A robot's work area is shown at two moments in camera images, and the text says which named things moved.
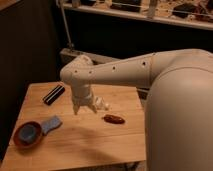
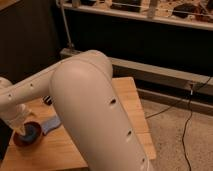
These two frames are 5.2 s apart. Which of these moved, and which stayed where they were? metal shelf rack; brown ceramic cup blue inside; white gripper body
Moved: white gripper body
Stayed: metal shelf rack; brown ceramic cup blue inside
